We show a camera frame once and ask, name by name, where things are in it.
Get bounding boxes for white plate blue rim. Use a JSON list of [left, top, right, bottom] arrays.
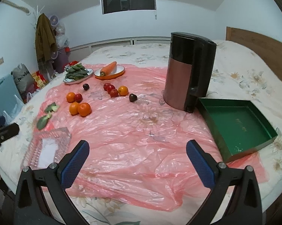
[[63, 69, 93, 85]]

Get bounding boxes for dark plum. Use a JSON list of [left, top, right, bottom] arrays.
[[129, 94, 137, 103], [83, 84, 90, 91]]

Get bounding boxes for green shallow box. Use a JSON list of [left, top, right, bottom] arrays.
[[196, 98, 278, 163]]

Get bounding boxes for white plastic bag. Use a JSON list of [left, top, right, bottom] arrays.
[[2, 94, 25, 125]]

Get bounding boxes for floral bed duvet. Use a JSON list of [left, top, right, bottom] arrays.
[[0, 40, 282, 224]]

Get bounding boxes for purple bin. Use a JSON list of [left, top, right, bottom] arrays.
[[51, 48, 69, 73]]

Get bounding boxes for grey shopping bag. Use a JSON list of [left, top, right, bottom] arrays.
[[11, 64, 35, 94]]

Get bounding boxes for small orange group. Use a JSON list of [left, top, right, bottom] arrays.
[[69, 102, 80, 115]]

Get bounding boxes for olive jacket on rack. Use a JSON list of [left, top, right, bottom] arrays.
[[35, 13, 59, 63]]

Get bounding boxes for green leaf piece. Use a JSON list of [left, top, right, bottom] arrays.
[[44, 102, 59, 113], [36, 113, 52, 131]]

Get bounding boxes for white coat rack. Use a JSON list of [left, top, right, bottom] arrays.
[[32, 5, 45, 30]]

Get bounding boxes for pile of green leaves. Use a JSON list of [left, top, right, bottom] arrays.
[[65, 63, 87, 79]]

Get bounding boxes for red apple group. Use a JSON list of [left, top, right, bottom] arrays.
[[75, 94, 83, 103]]

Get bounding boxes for green leaf piece lower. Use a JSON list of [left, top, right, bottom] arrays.
[[36, 113, 52, 131]]

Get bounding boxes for wooden headboard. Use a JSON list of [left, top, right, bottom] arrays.
[[226, 27, 282, 81]]

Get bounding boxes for black and copper appliance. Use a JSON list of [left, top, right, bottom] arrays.
[[163, 32, 217, 113]]

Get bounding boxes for small white fan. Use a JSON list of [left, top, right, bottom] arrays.
[[49, 15, 59, 27]]

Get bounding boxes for green leaf piece upper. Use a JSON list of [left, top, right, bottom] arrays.
[[44, 102, 59, 113]]

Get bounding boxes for orange carrot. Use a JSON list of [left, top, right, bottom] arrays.
[[100, 61, 117, 77]]

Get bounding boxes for pink plastic sheet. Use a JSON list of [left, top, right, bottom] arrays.
[[20, 63, 268, 212]]

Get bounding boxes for clear glass tray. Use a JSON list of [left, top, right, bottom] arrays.
[[20, 127, 71, 170]]

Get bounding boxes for orange rimmed white dish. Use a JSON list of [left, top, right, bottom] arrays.
[[94, 65, 125, 80]]

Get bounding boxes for red snack packages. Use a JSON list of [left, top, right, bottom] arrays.
[[32, 71, 48, 89]]

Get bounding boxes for stacked plastic bags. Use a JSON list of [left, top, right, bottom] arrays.
[[55, 22, 69, 49]]

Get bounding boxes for large orange group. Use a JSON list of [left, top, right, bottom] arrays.
[[78, 103, 92, 117]]

